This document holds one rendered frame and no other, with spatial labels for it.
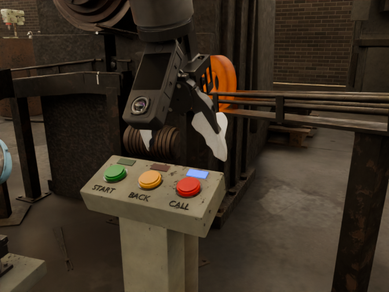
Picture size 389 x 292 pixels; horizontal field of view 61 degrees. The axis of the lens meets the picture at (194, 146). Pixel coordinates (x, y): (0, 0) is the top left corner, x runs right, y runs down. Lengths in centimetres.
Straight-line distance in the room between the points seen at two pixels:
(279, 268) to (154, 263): 84
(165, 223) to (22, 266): 50
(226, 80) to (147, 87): 54
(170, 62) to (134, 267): 40
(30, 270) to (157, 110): 67
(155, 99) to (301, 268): 114
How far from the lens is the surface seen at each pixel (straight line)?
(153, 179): 58
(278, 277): 135
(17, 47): 428
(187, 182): 55
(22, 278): 94
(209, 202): 53
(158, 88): 39
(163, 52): 42
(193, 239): 80
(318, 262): 147
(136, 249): 63
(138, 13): 41
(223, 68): 93
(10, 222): 186
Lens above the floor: 83
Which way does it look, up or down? 17 degrees down
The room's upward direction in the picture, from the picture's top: straight up
